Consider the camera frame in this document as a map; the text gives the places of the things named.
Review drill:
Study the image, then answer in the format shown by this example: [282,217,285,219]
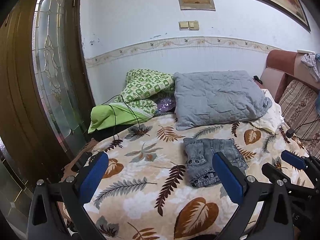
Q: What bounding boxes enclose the blue denim pants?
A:
[183,138,249,188]

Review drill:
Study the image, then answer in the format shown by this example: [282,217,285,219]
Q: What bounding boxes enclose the black charger adapter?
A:
[286,128,295,138]

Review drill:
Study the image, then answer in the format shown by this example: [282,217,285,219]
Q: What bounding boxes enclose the white cream cloth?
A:
[250,89,284,134]

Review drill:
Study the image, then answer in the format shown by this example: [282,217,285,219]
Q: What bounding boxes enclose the striped brown pillow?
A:
[279,80,319,158]

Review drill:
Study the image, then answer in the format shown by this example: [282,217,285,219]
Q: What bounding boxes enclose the leaf print blanket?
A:
[84,114,312,239]

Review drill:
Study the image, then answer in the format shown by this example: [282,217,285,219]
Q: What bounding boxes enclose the wooden door with glass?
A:
[1,0,94,190]

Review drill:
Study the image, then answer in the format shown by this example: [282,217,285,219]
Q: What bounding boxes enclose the grey quilted pillow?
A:
[174,70,272,131]

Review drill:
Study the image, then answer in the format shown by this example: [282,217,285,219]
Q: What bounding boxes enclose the purple plastic bag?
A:
[156,98,176,113]

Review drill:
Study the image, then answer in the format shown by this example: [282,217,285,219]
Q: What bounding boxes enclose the green patterned quilt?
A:
[88,69,175,134]

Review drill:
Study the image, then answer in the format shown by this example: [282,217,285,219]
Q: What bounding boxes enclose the black charging cable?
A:
[101,94,142,145]

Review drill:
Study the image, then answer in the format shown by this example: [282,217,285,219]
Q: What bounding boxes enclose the beige wall light switch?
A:
[178,21,200,31]

